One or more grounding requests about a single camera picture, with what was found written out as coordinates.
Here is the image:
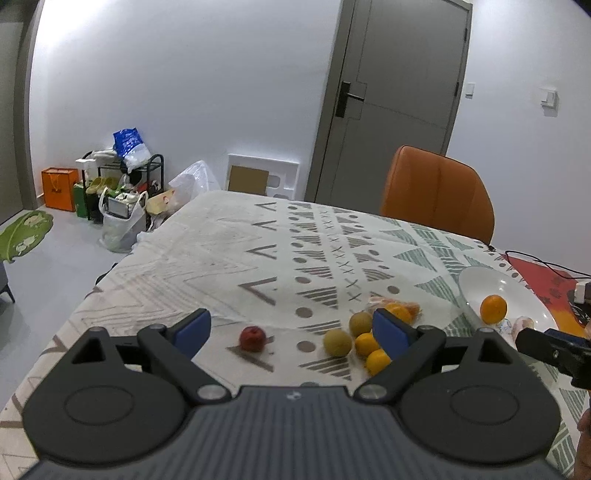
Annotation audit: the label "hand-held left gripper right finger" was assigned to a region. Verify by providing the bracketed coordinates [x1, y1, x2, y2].
[353, 308, 514, 409]

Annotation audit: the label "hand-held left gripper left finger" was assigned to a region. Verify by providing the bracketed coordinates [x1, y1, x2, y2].
[68, 308, 232, 408]

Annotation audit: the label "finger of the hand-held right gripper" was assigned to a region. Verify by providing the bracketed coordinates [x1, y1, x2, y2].
[544, 328, 591, 348]
[515, 325, 591, 372]

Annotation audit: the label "pink peeled grapefruit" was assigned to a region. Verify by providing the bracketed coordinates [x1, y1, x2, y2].
[501, 316, 536, 340]

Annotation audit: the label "brown-green round pear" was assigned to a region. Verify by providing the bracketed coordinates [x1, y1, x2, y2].
[348, 311, 375, 337]
[323, 329, 352, 357]

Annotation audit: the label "white plate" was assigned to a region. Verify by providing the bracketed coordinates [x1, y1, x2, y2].
[458, 266, 561, 352]

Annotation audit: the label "person's right hand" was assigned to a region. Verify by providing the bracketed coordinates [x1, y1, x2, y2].
[576, 408, 591, 480]

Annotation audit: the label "orange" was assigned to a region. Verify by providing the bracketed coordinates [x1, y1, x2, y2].
[384, 302, 413, 324]
[479, 294, 508, 324]
[355, 332, 382, 357]
[365, 349, 391, 376]

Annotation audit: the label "bagged oranges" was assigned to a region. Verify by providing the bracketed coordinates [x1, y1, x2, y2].
[367, 296, 422, 322]

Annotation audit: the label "red apple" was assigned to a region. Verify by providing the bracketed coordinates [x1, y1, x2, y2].
[239, 325, 267, 354]

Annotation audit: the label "red placemat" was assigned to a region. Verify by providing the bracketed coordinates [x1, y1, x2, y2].
[505, 256, 591, 333]

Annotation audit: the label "patterned tablecloth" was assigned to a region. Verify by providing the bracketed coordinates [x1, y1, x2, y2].
[0, 189, 591, 480]

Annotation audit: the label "white plastic shopping bag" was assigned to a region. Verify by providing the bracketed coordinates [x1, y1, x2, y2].
[99, 187, 149, 253]

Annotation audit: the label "tan paper bag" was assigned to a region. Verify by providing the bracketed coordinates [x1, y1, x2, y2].
[147, 190, 178, 215]

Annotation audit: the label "orange chair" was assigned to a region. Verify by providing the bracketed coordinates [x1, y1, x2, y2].
[379, 145, 496, 245]

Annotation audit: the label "clear plastic bag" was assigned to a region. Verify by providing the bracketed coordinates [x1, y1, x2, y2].
[167, 160, 221, 215]

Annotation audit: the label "brown cardboard sheet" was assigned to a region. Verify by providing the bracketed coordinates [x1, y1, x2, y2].
[229, 165, 269, 195]

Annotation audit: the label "black storage rack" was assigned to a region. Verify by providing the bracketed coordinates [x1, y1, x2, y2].
[83, 150, 165, 232]

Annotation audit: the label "yellow-green slippers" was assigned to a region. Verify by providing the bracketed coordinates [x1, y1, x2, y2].
[85, 178, 120, 195]

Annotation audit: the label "white foam packaging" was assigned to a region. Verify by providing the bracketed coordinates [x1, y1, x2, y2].
[226, 153, 300, 201]

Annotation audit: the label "orange paper bag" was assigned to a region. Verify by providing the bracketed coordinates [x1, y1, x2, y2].
[41, 167, 79, 212]

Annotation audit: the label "grey furniture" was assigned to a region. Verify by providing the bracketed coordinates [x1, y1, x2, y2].
[0, 263, 17, 305]

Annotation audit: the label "green leaf floor mat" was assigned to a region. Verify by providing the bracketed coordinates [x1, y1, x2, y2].
[0, 210, 55, 265]

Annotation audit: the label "blue and white bag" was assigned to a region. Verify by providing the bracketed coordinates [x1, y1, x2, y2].
[113, 128, 152, 171]

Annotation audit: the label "grey door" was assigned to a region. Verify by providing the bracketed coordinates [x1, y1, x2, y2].
[302, 0, 475, 217]

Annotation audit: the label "black cable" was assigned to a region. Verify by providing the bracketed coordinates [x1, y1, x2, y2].
[505, 250, 591, 280]

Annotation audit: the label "black door handle lock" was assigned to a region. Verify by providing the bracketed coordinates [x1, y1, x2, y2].
[336, 80, 368, 118]

